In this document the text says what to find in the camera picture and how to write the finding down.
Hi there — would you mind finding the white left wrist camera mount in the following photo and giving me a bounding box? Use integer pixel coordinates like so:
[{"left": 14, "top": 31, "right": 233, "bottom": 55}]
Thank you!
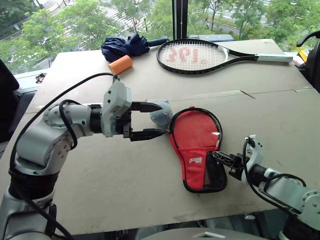
[{"left": 100, "top": 76, "right": 133, "bottom": 138}]

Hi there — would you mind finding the black chair with armrest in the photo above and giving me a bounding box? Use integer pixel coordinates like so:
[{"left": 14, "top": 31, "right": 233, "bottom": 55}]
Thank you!
[{"left": 296, "top": 30, "right": 320, "bottom": 94}]

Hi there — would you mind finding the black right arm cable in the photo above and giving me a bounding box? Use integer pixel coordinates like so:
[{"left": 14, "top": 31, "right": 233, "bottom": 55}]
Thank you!
[{"left": 242, "top": 137, "right": 307, "bottom": 216}]

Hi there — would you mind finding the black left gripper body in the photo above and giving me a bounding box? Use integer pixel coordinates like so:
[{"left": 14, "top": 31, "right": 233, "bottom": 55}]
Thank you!
[{"left": 115, "top": 101, "right": 134, "bottom": 140}]

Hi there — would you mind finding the red black paddle case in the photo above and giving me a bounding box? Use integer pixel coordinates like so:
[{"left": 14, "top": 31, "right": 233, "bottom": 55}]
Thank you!
[{"left": 168, "top": 106, "right": 228, "bottom": 194}]

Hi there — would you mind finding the black white tennis racket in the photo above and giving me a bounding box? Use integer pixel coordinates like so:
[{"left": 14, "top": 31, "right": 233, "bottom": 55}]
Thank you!
[{"left": 156, "top": 38, "right": 294, "bottom": 75}]

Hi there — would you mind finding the black window frame post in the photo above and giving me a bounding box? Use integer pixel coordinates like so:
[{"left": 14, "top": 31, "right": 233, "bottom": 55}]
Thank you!
[{"left": 172, "top": 0, "right": 189, "bottom": 41}]

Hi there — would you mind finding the grey blue plush toy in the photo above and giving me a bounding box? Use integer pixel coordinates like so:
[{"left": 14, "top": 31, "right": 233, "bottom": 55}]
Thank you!
[{"left": 149, "top": 100, "right": 174, "bottom": 126}]

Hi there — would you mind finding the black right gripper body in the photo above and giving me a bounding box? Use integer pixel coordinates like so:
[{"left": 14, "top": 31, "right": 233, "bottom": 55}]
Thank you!
[{"left": 227, "top": 152, "right": 248, "bottom": 180}]

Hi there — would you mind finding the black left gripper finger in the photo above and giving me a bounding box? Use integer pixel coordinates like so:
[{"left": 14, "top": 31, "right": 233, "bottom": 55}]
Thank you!
[
  {"left": 130, "top": 100, "right": 164, "bottom": 114},
  {"left": 129, "top": 127, "right": 168, "bottom": 143}
]

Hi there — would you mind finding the yellow object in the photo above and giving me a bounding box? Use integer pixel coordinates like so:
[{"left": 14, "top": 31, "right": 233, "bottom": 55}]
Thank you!
[{"left": 296, "top": 48, "right": 310, "bottom": 62}]

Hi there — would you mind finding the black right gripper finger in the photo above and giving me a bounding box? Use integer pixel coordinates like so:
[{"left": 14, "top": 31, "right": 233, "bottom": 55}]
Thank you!
[{"left": 211, "top": 150, "right": 236, "bottom": 169}]

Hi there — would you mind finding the navy folded umbrella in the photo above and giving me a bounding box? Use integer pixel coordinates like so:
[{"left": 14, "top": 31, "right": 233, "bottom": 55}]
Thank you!
[{"left": 100, "top": 32, "right": 170, "bottom": 63}]

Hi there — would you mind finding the blue grey ledge box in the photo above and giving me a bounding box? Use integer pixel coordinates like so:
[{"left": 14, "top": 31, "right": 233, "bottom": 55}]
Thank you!
[{"left": 188, "top": 33, "right": 236, "bottom": 43}]

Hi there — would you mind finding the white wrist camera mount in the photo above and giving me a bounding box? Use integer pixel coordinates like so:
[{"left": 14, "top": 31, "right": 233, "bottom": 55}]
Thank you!
[
  {"left": 240, "top": 134, "right": 265, "bottom": 187},
  {"left": 100, "top": 76, "right": 133, "bottom": 138}
]

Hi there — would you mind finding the small black red clip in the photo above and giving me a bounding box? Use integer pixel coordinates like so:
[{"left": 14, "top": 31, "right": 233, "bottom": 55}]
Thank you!
[{"left": 34, "top": 72, "right": 48, "bottom": 84}]

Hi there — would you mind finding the black office chair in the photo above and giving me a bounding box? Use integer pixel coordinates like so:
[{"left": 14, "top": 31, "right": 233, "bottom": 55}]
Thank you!
[{"left": 0, "top": 58, "right": 36, "bottom": 151}]

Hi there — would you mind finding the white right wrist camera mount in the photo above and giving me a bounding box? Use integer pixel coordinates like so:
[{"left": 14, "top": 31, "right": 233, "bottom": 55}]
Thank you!
[{"left": 240, "top": 134, "right": 265, "bottom": 187}]

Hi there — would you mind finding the orange foam cylinder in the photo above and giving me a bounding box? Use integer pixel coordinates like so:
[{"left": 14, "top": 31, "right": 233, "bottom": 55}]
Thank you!
[{"left": 108, "top": 54, "right": 133, "bottom": 75}]

